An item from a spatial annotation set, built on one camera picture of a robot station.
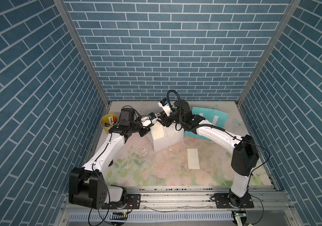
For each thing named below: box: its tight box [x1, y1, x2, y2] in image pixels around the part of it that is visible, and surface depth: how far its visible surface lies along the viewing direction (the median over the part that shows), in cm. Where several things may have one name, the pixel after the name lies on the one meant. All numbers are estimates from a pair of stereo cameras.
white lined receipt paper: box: [150, 121, 165, 140], surface depth 84 cm
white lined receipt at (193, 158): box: [187, 148, 201, 170], surface depth 92 cm
